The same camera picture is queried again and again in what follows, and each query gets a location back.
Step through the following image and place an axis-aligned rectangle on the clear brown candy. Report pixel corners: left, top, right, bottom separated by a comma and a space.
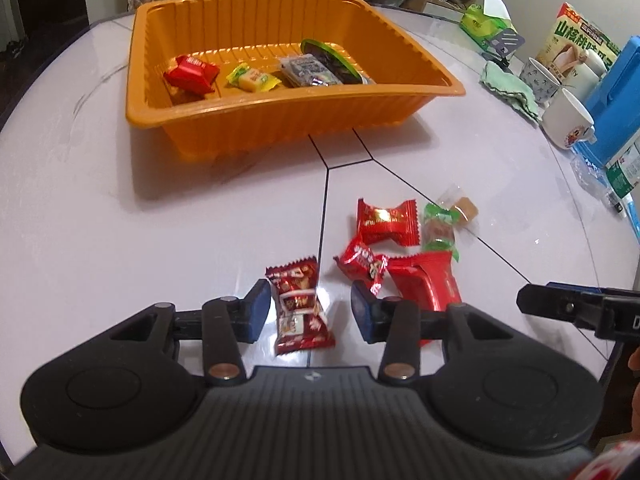
435, 185, 480, 233

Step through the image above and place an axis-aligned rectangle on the white mug with cartoon print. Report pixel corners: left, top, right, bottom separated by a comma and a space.
541, 87, 598, 152

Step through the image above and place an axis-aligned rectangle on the red flower print candy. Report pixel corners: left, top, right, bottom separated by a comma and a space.
356, 198, 418, 247

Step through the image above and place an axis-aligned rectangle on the green cloth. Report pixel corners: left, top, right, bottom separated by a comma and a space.
480, 60, 542, 123

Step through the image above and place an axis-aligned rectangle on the patterned ceramic cup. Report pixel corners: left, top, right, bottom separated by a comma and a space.
519, 56, 566, 108

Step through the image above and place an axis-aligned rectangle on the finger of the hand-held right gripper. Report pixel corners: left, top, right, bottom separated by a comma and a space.
546, 281, 608, 295
516, 284, 603, 331

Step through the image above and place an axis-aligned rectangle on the yellow and green carton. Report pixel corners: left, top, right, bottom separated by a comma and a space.
535, 2, 621, 83

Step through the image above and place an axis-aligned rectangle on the green tissue pack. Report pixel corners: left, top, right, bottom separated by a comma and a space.
460, 0, 518, 53

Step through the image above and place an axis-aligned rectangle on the red pillow snack packet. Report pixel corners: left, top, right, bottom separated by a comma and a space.
162, 55, 221, 96

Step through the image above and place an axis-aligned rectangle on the small red cartoon snack packet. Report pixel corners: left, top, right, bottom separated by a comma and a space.
333, 234, 391, 297

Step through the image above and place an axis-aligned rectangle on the green candy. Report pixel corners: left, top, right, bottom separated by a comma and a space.
421, 201, 461, 263

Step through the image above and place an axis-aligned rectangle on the orange plastic tray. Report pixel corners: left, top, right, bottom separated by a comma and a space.
124, 0, 467, 163

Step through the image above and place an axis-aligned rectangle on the crushed clear plastic bottle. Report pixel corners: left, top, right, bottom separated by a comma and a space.
570, 152, 628, 216

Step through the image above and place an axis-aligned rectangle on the green and silver snack bag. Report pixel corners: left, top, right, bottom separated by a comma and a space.
300, 38, 373, 86

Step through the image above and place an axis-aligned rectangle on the blue thermos jug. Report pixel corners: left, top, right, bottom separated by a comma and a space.
572, 35, 640, 168

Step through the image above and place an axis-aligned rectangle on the white ceramic jar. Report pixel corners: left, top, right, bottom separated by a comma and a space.
562, 47, 608, 92

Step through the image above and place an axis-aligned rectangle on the grey snack packet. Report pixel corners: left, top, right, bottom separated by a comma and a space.
277, 55, 341, 88

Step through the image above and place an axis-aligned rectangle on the dark red snack packet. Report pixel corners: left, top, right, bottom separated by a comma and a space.
265, 255, 336, 357

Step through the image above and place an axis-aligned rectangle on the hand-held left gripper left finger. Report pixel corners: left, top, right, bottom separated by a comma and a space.
107, 278, 273, 387

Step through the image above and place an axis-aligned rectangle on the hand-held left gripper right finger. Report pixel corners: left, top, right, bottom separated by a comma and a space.
350, 280, 508, 386

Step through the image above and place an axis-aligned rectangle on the yellow candy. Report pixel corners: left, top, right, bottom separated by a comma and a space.
225, 62, 282, 93

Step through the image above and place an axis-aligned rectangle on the red patterned clothing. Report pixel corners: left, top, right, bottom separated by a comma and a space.
570, 440, 640, 480

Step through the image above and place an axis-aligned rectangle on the grey phone stand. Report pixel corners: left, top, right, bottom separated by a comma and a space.
487, 27, 526, 68

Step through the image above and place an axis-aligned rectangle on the green label water bottle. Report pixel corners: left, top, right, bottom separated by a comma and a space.
605, 140, 640, 213

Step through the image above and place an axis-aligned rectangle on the large red snack packet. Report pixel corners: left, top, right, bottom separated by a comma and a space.
385, 251, 463, 348

